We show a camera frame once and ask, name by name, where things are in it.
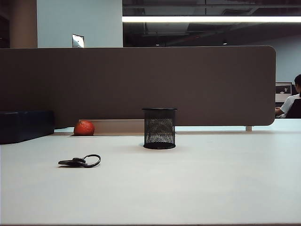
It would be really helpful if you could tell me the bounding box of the dark bunch of keys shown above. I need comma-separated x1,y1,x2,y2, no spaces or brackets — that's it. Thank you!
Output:
58,154,102,169

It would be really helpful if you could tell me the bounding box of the black mesh basket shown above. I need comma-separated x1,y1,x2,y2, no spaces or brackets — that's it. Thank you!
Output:
142,107,178,150

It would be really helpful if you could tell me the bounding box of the brown desk partition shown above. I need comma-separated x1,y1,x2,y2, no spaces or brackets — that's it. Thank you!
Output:
0,45,277,129

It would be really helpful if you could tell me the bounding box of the orange fruit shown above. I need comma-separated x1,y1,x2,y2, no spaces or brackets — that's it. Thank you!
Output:
73,120,95,136

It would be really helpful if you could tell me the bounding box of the white ceiling light strip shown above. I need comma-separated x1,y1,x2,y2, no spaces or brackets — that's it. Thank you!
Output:
121,16,301,23

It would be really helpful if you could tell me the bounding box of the dark blue box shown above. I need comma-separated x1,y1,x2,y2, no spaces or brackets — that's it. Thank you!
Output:
0,110,55,145

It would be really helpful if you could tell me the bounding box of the computer monitor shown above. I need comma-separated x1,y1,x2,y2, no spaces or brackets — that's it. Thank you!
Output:
275,82,293,103

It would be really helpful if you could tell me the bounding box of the person in white shirt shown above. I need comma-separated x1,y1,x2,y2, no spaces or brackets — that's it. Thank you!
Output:
275,74,301,119

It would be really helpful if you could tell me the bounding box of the black office chair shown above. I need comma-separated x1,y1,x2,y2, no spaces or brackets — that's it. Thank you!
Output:
285,98,301,119

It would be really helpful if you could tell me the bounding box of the silver metal wall plate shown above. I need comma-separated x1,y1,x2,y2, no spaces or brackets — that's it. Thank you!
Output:
71,33,85,48

